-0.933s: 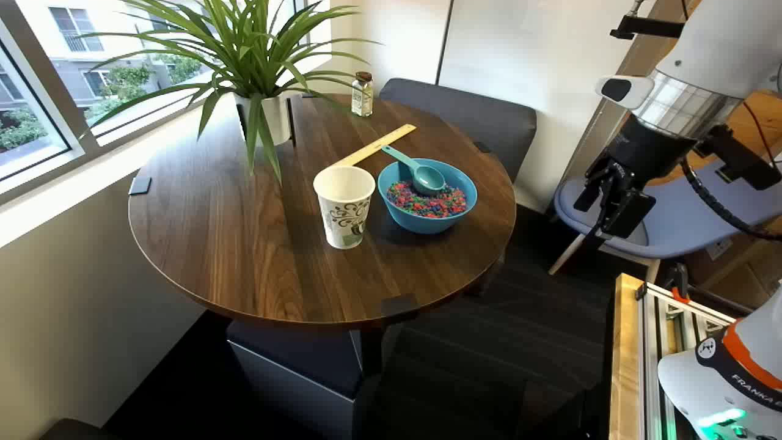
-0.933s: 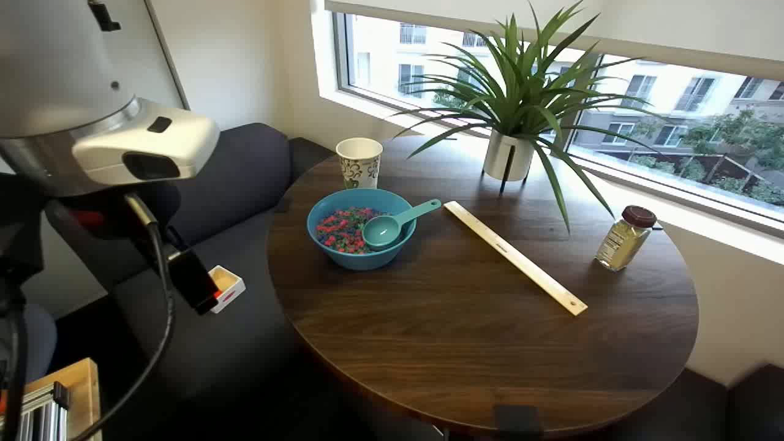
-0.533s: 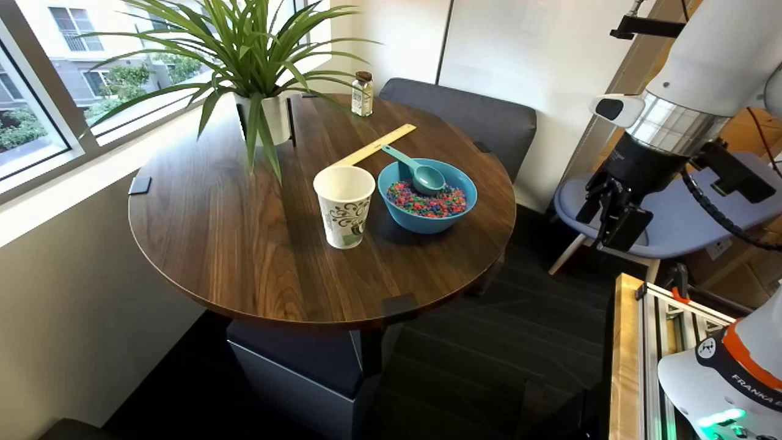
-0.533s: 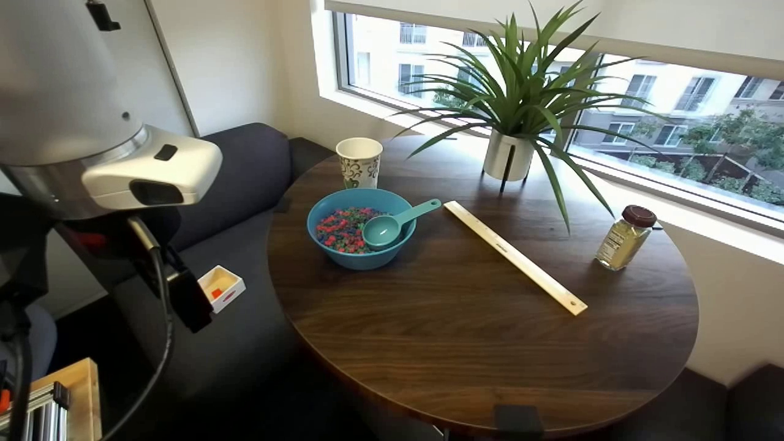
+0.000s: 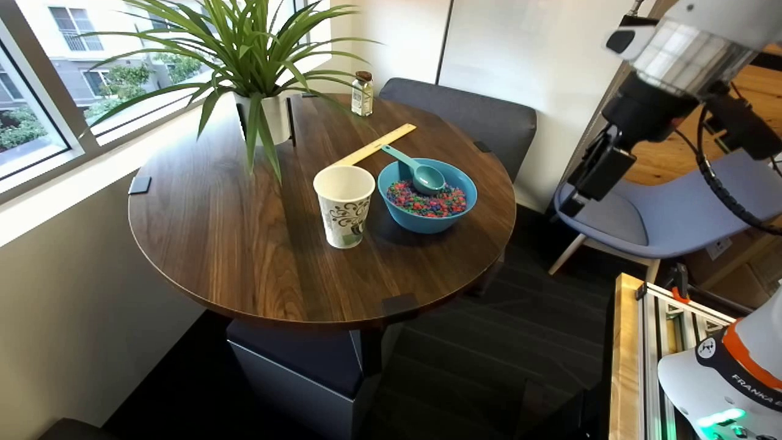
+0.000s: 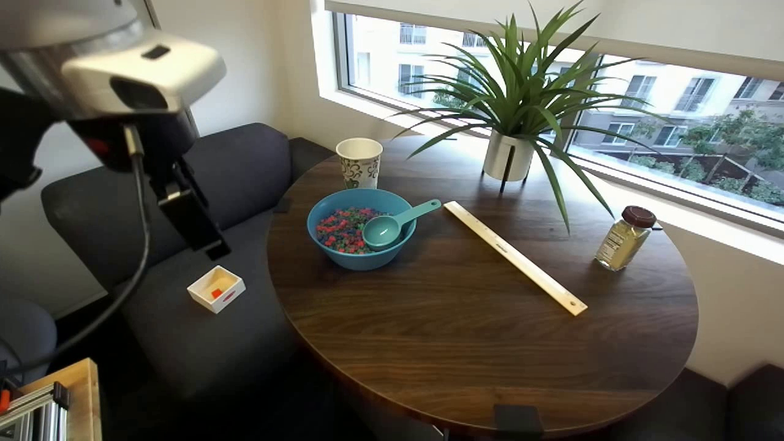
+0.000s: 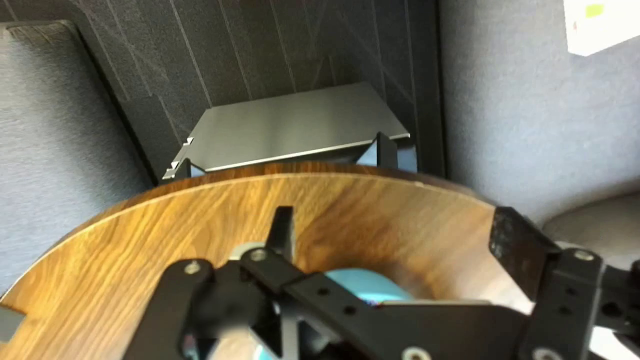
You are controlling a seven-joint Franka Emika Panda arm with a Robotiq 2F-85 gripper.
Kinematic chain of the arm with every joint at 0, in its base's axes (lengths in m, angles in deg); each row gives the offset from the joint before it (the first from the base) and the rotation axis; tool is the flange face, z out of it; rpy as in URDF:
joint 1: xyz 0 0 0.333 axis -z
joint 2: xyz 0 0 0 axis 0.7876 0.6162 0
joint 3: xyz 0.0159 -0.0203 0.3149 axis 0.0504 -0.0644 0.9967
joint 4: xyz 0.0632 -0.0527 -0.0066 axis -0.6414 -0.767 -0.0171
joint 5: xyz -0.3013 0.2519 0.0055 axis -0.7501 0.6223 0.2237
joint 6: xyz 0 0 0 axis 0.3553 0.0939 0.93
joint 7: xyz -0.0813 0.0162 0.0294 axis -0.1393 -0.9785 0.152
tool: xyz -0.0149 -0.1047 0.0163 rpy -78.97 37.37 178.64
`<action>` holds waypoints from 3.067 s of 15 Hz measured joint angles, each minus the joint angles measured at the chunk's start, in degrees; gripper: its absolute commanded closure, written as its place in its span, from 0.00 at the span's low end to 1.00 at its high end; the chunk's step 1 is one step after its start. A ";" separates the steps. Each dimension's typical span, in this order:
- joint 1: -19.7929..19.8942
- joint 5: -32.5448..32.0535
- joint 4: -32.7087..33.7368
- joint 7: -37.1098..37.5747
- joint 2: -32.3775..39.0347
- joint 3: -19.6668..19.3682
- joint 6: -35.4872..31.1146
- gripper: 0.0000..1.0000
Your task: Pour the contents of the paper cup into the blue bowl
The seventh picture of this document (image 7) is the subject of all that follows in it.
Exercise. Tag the grey round seat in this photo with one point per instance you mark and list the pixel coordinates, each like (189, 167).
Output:
(601, 222)

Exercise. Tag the white paper sheet green mark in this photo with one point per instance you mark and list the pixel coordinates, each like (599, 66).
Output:
(601, 26)

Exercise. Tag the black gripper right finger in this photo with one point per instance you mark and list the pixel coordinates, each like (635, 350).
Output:
(567, 293)

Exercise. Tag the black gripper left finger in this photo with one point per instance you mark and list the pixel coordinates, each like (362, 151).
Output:
(201, 306)

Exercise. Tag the blue bowl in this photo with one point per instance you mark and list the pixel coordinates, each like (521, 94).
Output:
(367, 285)

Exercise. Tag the grey metal table base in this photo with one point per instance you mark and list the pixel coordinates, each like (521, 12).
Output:
(292, 131)

